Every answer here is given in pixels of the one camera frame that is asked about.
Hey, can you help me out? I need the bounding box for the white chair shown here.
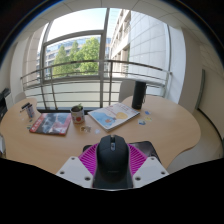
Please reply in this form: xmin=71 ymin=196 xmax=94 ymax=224
xmin=13 ymin=91 xmax=28 ymax=104
xmin=118 ymin=79 xmax=136 ymax=103

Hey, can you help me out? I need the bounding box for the white mug with plant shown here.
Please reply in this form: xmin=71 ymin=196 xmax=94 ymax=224
xmin=70 ymin=103 xmax=86 ymax=125

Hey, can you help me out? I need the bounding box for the black computer mouse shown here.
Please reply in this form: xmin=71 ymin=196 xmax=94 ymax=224
xmin=92 ymin=134 xmax=134 ymax=190

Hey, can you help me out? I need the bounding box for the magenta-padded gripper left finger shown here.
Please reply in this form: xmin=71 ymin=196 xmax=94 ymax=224
xmin=54 ymin=143 xmax=100 ymax=188

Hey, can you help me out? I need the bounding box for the metal railing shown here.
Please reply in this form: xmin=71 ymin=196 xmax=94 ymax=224
xmin=19 ymin=59 xmax=173 ymax=110

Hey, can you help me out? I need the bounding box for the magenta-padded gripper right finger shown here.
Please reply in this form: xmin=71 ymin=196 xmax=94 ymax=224
xmin=127 ymin=143 xmax=170 ymax=189

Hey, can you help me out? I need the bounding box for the printed cup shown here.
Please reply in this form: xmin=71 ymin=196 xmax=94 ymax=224
xmin=25 ymin=103 xmax=36 ymax=120

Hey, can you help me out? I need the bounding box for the black cylinder speaker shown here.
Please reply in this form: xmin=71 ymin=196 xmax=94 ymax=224
xmin=131 ymin=80 xmax=148 ymax=111

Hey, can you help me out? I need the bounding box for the black mouse pad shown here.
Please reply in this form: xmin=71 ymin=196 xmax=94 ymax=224
xmin=82 ymin=140 xmax=162 ymax=165

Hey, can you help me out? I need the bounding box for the grey door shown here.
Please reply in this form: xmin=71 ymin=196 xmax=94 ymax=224
xmin=194 ymin=68 xmax=206 ymax=110

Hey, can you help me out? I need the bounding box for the red magazine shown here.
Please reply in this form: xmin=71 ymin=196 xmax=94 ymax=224
xmin=28 ymin=112 xmax=73 ymax=136

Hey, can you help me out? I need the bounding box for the light blue picture book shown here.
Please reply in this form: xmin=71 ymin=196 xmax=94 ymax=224
xmin=87 ymin=102 xmax=141 ymax=132

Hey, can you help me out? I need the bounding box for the green tree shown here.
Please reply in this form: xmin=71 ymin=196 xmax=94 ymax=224
xmin=51 ymin=36 xmax=101 ymax=77

